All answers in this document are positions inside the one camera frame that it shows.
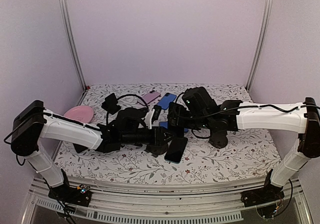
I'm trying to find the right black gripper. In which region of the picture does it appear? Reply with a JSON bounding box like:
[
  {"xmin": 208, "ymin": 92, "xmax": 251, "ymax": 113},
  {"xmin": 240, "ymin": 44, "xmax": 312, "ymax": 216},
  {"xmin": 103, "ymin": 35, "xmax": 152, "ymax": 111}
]
[{"xmin": 168, "ymin": 105, "xmax": 212, "ymax": 130}]

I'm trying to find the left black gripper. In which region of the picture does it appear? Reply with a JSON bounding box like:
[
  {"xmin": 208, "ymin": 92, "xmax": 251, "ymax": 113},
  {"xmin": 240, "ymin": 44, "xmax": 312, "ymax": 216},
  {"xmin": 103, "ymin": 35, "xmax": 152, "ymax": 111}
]
[{"xmin": 121, "ymin": 126, "xmax": 178, "ymax": 147}]

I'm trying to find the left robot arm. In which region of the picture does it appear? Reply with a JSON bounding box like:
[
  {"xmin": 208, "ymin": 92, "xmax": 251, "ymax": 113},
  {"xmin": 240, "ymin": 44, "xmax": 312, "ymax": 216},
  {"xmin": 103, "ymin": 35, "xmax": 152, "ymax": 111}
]
[{"xmin": 3, "ymin": 100, "xmax": 175, "ymax": 201}]

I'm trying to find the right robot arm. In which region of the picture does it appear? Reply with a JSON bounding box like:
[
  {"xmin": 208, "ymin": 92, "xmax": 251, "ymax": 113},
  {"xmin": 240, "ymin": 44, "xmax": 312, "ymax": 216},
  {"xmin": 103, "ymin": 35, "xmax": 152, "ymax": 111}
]
[{"xmin": 167, "ymin": 87, "xmax": 320, "ymax": 202}]

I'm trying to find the blue phone centre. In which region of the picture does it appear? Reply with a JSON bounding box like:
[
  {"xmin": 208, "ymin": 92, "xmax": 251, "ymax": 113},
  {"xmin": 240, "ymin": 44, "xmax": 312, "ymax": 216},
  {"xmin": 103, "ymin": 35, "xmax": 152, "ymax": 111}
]
[{"xmin": 158, "ymin": 121, "xmax": 168, "ymax": 129}]

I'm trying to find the blue phone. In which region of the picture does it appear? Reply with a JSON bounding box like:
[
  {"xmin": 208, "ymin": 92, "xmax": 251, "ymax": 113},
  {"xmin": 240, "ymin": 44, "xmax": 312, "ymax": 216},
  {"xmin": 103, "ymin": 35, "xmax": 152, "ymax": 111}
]
[
  {"xmin": 157, "ymin": 93, "xmax": 177, "ymax": 110},
  {"xmin": 158, "ymin": 121, "xmax": 168, "ymax": 129}
]

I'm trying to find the dark round base stand centre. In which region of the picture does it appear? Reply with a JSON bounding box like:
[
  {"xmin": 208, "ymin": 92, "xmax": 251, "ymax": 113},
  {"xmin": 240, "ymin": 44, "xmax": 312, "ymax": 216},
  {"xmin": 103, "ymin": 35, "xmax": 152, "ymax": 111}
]
[{"xmin": 145, "ymin": 144, "xmax": 169, "ymax": 157}]

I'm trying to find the teal phone dark screen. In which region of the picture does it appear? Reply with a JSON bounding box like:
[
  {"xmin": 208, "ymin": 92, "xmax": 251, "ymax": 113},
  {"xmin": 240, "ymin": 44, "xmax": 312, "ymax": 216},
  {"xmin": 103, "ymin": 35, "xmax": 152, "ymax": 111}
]
[{"xmin": 164, "ymin": 137, "xmax": 188, "ymax": 164}]

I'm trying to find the blue phone far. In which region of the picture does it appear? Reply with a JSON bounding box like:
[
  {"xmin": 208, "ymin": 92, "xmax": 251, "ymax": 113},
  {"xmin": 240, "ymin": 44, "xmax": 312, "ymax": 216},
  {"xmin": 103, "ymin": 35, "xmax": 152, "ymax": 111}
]
[{"xmin": 157, "ymin": 93, "xmax": 177, "ymax": 110}]

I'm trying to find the pink phone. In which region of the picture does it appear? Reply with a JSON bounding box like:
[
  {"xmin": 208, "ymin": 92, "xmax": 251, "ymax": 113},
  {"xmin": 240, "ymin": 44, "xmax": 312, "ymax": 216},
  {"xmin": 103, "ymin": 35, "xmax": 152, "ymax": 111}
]
[{"xmin": 142, "ymin": 90, "xmax": 161, "ymax": 104}]

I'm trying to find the wooden round base stand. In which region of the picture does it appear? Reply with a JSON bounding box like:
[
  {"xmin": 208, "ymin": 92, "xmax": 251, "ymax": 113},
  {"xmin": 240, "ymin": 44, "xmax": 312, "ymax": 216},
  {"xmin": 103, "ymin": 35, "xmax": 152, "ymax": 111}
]
[{"xmin": 208, "ymin": 131, "xmax": 228, "ymax": 149}]

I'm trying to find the black folding phone stand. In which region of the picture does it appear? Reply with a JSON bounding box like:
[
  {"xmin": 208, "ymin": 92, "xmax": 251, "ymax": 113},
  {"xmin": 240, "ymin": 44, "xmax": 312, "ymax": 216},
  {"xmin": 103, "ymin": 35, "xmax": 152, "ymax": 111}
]
[{"xmin": 101, "ymin": 93, "xmax": 121, "ymax": 115}]

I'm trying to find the black phone on left stand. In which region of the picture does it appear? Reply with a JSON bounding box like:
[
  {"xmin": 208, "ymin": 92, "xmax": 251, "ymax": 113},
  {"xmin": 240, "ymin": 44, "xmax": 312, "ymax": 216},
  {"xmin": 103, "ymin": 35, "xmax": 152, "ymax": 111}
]
[{"xmin": 73, "ymin": 144, "xmax": 88, "ymax": 153}]

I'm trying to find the pink round dish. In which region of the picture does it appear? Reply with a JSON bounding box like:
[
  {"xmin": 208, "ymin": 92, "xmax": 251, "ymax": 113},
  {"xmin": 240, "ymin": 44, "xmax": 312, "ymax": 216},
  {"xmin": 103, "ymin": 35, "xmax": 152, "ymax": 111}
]
[{"xmin": 63, "ymin": 105, "xmax": 94, "ymax": 123}]

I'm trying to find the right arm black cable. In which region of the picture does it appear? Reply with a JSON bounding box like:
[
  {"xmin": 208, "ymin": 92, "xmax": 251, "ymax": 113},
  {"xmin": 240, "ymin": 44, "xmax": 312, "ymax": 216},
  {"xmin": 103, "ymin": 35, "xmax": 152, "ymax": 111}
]
[{"xmin": 174, "ymin": 91, "xmax": 318, "ymax": 140}]

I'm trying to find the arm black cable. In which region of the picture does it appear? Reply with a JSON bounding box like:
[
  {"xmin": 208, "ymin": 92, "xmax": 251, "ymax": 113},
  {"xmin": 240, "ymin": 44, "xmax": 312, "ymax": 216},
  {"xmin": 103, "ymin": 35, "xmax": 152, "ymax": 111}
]
[
  {"xmin": 174, "ymin": 91, "xmax": 318, "ymax": 140},
  {"xmin": 104, "ymin": 93, "xmax": 150, "ymax": 127}
]

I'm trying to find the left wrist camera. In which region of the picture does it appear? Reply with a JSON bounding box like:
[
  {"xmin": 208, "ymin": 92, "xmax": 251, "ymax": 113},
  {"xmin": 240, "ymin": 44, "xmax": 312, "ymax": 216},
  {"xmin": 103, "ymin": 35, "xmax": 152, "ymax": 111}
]
[{"xmin": 144, "ymin": 105, "xmax": 162, "ymax": 129}]

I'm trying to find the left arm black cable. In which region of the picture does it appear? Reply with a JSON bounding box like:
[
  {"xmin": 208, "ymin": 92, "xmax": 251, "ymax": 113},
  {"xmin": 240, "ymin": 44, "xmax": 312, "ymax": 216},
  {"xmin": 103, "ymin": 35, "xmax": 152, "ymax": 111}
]
[{"xmin": 104, "ymin": 93, "xmax": 150, "ymax": 127}]

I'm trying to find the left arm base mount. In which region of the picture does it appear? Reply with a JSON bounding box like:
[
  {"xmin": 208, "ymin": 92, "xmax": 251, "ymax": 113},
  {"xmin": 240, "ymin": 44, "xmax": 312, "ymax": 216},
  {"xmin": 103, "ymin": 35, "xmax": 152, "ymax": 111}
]
[{"xmin": 48, "ymin": 177, "xmax": 92, "ymax": 207}]

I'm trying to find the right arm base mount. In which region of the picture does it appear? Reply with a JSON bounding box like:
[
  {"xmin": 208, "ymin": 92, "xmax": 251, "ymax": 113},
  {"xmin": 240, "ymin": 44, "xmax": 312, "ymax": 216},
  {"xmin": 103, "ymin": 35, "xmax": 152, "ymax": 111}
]
[{"xmin": 240, "ymin": 169, "xmax": 293, "ymax": 220}]

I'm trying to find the right aluminium frame post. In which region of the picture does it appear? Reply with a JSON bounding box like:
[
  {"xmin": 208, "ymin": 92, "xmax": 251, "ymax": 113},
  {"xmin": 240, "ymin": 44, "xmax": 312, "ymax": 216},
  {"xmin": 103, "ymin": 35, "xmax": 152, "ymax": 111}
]
[{"xmin": 245, "ymin": 0, "xmax": 273, "ymax": 92}]

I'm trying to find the aluminium frame post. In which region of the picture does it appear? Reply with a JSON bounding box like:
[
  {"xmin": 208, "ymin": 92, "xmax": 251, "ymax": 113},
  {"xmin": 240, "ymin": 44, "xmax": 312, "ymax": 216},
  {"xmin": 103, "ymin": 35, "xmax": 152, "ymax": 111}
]
[
  {"xmin": 59, "ymin": 0, "xmax": 87, "ymax": 91},
  {"xmin": 245, "ymin": 0, "xmax": 273, "ymax": 92}
]

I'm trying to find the left aluminium frame post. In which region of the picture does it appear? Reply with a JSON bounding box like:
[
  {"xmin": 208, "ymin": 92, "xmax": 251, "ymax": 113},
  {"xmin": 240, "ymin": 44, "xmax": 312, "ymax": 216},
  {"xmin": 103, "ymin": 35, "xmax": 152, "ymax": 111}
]
[{"xmin": 59, "ymin": 0, "xmax": 87, "ymax": 91}]

